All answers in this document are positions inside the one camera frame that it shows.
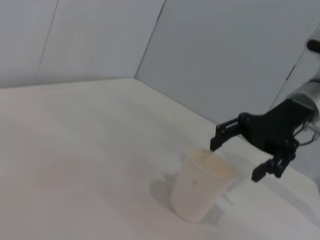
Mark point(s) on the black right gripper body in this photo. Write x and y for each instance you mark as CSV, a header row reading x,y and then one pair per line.
x,y
275,130

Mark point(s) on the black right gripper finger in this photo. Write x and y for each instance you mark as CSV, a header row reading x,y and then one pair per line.
x,y
260,172
225,135

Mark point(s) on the translucent plastic cup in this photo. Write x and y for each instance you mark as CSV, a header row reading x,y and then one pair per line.
x,y
197,190

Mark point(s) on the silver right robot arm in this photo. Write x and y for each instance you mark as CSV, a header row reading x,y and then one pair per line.
x,y
310,92

